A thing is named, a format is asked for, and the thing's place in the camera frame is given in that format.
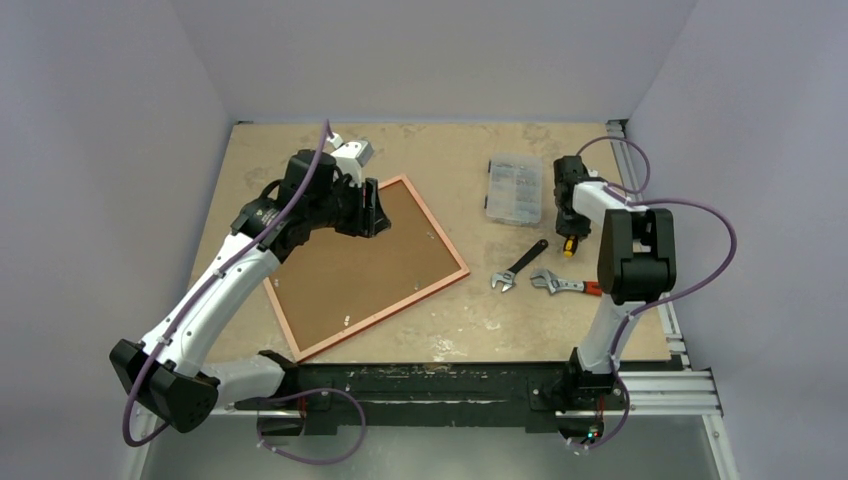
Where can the black handle adjustable wrench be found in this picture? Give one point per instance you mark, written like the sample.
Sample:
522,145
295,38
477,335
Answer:
506,278

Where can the clear plastic screw box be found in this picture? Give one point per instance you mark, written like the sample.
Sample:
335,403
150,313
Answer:
514,192

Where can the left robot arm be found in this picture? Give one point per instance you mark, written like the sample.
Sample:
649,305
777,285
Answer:
165,371

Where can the red handle adjustable wrench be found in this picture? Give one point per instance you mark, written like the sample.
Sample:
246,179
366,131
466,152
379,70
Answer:
554,284

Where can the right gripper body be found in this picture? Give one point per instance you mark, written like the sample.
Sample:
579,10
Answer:
568,216

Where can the black yellow screwdriver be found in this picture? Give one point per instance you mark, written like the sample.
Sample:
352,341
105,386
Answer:
570,246

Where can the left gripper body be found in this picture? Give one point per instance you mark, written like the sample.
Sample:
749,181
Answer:
343,209

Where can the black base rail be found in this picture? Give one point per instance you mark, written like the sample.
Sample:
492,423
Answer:
540,397

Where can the red picture frame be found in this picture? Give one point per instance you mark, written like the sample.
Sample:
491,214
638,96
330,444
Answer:
337,286

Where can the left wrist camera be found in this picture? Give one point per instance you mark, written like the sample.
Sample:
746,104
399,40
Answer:
351,156

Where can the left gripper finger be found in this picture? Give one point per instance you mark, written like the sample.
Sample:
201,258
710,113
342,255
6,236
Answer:
381,220
370,195

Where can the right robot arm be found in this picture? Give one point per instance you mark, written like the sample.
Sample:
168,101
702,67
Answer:
636,265

